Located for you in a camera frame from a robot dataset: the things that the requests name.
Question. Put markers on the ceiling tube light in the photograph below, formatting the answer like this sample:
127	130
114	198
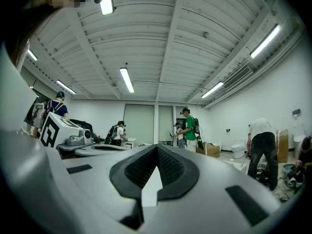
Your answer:
265	41
32	55
65	86
212	89
126	79
107	5

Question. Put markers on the tall cardboard box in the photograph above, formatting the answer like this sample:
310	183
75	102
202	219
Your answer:
283	145

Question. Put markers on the ceiling air vent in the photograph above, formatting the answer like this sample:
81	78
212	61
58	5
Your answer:
237	78

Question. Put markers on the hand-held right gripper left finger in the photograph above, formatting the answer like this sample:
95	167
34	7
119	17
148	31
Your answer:
97	191

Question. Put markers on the grey wall dispenser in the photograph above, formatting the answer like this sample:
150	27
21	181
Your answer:
296	112

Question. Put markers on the window roller blind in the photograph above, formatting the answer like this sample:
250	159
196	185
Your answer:
165	123
139	123

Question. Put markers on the white toilet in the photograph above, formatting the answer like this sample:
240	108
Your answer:
298	133
237	150

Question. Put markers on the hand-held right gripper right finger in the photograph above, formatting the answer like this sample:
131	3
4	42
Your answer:
209	203

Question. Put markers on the black backpack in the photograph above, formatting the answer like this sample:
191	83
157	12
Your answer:
306	155

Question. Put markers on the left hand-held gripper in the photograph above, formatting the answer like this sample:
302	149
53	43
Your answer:
70	135

